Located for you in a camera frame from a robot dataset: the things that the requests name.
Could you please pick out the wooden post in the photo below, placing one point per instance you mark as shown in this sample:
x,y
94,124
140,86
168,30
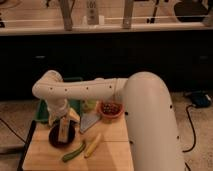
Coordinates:
x,y
66,14
127,16

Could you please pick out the grey triangular cloth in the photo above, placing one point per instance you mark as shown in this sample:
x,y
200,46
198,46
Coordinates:
x,y
87,121

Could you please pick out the white remote control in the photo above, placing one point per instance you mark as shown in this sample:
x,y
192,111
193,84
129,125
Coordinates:
x,y
92,12

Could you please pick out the black power adapter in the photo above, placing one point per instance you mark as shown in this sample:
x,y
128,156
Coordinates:
x,y
200,99

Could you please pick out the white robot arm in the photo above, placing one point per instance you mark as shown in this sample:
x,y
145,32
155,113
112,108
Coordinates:
x,y
151,120

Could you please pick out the left wooden post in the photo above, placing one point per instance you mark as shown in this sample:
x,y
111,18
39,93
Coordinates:
x,y
66,14

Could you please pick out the right wooden post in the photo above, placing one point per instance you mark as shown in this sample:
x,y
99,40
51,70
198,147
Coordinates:
x,y
127,16

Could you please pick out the yellow banana toy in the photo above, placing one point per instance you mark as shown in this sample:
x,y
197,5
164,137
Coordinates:
x,y
92,146

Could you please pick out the dark cabinet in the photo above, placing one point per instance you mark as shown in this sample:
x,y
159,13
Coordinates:
x,y
183,59

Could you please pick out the orange bowl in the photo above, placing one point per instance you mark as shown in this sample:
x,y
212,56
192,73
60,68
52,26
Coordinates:
x,y
109,110

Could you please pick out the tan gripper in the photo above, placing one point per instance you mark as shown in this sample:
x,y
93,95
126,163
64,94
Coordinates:
x,y
63,130

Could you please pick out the green plastic tray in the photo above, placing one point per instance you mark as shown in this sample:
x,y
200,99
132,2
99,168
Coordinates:
x,y
42,114

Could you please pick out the green cup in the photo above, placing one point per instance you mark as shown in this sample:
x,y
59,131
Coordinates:
x,y
89,105

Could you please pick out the purple bowl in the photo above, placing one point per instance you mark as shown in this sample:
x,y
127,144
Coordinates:
x,y
53,137

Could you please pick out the green cucumber toy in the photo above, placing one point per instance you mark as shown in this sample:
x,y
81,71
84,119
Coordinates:
x,y
75,153

